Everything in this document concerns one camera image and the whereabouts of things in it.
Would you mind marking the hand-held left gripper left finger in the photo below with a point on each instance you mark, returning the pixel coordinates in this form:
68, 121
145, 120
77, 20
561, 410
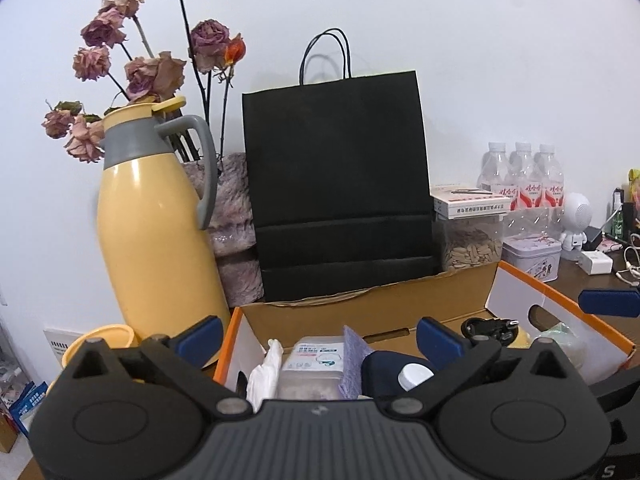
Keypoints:
200, 340

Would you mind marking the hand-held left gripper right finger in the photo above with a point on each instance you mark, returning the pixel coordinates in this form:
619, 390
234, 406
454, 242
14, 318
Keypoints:
440, 342

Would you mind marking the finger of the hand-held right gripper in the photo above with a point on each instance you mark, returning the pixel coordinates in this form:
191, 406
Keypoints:
622, 387
607, 302

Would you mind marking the clear plastic bottle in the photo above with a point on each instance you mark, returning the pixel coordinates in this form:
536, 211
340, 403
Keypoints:
570, 345

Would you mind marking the navy blue pouch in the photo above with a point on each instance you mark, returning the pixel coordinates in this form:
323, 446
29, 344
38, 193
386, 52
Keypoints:
382, 370

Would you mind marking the red cardboard box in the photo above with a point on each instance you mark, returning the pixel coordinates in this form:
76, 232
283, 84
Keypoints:
380, 310

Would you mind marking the white fluffy cloth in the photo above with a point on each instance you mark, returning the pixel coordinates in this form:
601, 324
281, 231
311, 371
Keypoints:
265, 375

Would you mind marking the purple cloth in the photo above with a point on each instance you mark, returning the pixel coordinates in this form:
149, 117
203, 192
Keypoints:
352, 360

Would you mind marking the clear plastic mask pack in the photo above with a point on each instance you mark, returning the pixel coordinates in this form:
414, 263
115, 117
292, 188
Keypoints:
310, 360

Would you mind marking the white charger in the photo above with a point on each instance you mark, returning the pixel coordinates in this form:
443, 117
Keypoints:
596, 262

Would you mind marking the pink patterned pouch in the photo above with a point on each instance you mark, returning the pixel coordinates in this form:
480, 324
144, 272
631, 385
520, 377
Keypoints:
610, 245

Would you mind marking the black power adapter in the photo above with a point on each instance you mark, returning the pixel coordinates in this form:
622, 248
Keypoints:
594, 237

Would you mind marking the small green bottle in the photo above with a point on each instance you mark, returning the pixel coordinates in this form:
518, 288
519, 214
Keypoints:
619, 217

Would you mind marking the floral tin box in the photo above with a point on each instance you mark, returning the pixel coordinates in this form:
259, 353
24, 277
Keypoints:
532, 257

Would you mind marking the yellow mug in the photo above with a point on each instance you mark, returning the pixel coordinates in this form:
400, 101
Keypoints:
107, 335

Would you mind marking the white robot speaker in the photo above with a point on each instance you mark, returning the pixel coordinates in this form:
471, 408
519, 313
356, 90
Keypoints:
576, 215

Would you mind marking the yellow thermos jug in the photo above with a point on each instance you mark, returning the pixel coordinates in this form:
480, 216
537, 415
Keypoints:
150, 260

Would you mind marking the clear seed container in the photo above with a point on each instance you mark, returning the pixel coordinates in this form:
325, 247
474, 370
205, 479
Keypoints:
467, 247

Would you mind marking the pink textured vase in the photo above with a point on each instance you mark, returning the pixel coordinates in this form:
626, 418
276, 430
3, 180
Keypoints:
232, 240

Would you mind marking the pink and yellow snack packet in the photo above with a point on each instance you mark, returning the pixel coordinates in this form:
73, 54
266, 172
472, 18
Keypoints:
635, 200

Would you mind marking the red label water bottle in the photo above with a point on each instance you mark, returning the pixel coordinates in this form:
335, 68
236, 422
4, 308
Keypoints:
521, 180
549, 182
492, 172

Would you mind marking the white flat box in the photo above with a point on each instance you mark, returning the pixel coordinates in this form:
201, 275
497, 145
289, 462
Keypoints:
470, 202

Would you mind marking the blue printed box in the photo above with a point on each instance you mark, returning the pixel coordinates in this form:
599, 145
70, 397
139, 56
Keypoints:
30, 405

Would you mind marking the black paper bag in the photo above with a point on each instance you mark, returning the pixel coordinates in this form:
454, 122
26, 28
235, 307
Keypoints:
340, 185

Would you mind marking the dried rose bouquet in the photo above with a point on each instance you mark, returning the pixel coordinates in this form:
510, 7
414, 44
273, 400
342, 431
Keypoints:
150, 70

